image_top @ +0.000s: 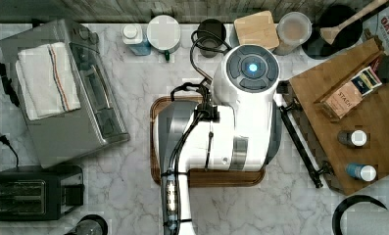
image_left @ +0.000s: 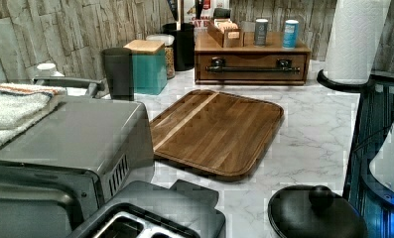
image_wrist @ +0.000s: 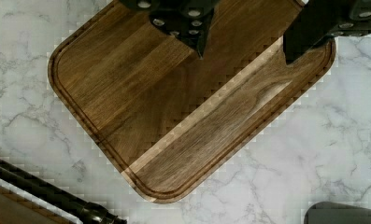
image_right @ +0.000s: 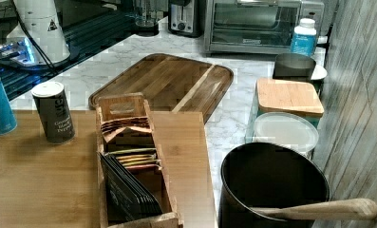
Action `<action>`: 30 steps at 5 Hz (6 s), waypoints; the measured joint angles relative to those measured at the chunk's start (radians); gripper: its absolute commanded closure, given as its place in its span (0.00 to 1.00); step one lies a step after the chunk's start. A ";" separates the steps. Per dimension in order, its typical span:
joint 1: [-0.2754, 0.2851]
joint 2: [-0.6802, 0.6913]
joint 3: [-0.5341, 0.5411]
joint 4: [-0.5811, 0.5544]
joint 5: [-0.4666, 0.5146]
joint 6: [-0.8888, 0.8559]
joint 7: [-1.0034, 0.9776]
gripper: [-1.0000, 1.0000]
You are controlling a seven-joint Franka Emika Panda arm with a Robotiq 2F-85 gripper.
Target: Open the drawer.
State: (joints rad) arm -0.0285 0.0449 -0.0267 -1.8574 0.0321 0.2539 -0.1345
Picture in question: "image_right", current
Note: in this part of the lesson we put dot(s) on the black pepper shaker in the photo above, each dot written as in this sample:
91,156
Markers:
52,107

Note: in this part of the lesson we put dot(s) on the silver toaster oven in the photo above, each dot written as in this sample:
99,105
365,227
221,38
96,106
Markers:
256,26

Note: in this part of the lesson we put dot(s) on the wooden utensil handle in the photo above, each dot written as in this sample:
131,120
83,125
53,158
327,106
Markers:
347,209

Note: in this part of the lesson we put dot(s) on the black utensil crock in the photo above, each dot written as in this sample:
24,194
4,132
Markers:
266,175

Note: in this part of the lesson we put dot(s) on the black silver toaster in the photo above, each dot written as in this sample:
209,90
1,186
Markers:
184,17

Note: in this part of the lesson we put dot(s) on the brown tea bag packets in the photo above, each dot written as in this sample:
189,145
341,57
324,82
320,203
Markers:
110,129

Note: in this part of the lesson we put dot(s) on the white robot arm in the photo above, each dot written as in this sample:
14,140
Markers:
38,34

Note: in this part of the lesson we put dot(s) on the white blue supplement bottle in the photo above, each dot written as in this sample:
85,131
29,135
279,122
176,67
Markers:
304,36

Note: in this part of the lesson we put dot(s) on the glass jar with white lid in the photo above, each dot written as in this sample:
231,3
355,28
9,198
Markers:
283,129

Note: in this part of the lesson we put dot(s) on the black tea bag packets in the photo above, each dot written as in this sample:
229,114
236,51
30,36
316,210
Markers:
130,197

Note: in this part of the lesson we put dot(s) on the teal canister with wooden lid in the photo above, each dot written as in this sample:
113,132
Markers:
298,98

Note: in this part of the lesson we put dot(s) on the wooden tea bag box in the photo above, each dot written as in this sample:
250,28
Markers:
138,153

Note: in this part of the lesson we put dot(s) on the dark grey cup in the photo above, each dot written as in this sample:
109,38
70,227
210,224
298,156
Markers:
293,67

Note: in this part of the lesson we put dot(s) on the wooden cutting board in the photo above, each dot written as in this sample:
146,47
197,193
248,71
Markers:
171,83

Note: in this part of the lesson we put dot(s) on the glass blender jar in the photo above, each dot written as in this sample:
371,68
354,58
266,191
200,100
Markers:
145,16

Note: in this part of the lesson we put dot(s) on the wooden drawer cabinet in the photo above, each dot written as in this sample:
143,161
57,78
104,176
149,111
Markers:
43,185

